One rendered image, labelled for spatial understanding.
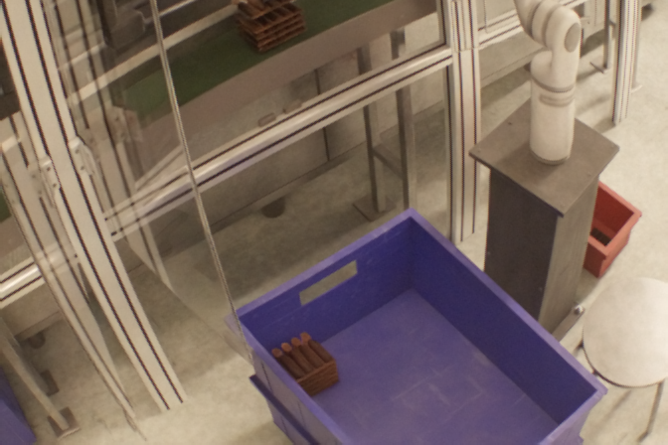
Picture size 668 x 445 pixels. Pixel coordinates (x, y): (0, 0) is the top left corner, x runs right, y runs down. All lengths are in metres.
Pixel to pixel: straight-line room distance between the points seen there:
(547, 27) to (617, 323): 0.66
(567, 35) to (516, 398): 0.70
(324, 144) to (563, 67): 0.91
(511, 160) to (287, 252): 0.80
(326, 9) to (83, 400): 1.08
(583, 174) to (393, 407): 0.57
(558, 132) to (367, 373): 0.59
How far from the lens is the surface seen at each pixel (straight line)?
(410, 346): 1.63
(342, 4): 1.66
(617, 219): 2.12
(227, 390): 1.88
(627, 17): 2.28
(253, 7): 1.53
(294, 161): 2.06
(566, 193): 1.45
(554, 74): 1.36
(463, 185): 1.96
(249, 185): 2.02
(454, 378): 1.58
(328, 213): 2.19
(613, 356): 1.60
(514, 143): 1.54
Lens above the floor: 1.57
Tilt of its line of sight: 44 degrees down
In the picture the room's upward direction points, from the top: 9 degrees counter-clockwise
